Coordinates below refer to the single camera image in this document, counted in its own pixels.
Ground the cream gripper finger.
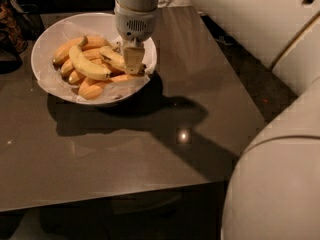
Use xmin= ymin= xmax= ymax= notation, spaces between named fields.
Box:
xmin=123 ymin=47 xmax=145 ymax=74

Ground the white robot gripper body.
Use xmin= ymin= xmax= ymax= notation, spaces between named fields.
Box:
xmin=114 ymin=3 xmax=157 ymax=47

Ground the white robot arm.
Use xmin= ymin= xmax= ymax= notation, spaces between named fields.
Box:
xmin=116 ymin=0 xmax=320 ymax=240

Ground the orange banana bunch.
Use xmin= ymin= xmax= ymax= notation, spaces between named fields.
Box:
xmin=52 ymin=36 xmax=144 ymax=100

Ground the white paper bowl liner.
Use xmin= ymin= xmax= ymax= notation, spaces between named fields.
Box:
xmin=36 ymin=17 xmax=158 ymax=104

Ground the white bowl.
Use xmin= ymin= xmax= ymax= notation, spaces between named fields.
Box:
xmin=30 ymin=12 xmax=158 ymax=106

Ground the front curved yellow banana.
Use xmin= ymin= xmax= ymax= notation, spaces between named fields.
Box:
xmin=69 ymin=45 xmax=111 ymax=81

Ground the patterned container at left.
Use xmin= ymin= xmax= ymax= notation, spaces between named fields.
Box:
xmin=0 ymin=0 xmax=28 ymax=53

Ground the dark wire rack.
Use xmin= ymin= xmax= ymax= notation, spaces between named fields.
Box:
xmin=8 ymin=0 xmax=45 ymax=40

